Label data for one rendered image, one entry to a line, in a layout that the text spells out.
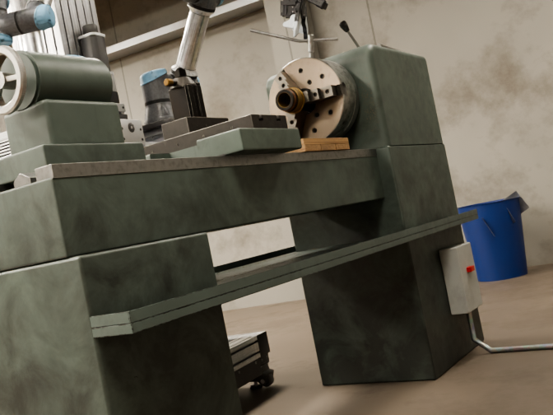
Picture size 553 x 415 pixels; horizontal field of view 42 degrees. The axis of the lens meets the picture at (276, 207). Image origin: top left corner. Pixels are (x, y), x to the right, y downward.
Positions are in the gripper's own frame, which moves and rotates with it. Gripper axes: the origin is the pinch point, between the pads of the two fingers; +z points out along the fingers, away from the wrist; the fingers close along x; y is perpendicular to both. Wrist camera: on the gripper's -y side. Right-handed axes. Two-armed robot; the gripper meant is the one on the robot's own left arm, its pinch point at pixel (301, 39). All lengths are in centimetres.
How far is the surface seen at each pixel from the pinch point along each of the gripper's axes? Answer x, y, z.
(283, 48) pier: -303, 97, -34
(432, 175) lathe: -39, -44, 51
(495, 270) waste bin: -242, -69, 126
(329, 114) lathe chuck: 6.8, -12.0, 27.4
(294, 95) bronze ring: 17.9, -2.1, 20.8
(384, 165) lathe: -4, -30, 46
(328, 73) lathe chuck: 6.7, -11.6, 12.9
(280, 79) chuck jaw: 5.2, 6.8, 14.4
